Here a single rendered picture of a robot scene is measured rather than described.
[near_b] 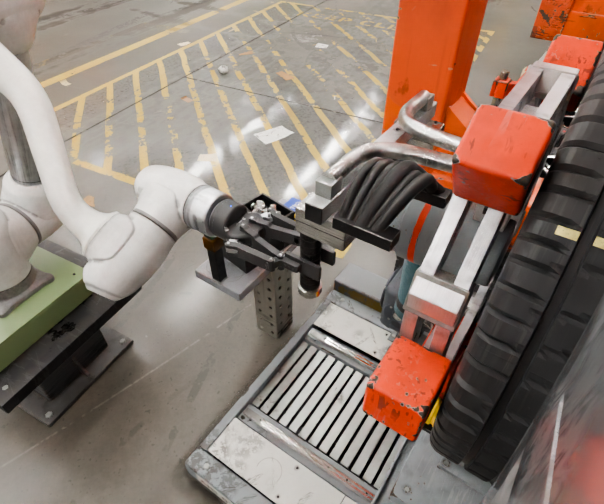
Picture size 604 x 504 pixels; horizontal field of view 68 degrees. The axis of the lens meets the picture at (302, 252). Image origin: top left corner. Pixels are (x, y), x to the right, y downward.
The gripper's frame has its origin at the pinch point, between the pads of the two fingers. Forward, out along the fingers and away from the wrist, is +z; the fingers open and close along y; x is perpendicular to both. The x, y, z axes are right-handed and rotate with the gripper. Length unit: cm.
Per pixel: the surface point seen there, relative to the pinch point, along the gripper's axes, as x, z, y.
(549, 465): 27, 36, 30
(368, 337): -75, -4, -44
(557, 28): -24, -3, -253
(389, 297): -45, 2, -39
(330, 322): -75, -18, -42
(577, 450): 31, 36, 31
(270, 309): -67, -36, -30
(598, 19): -17, 14, -253
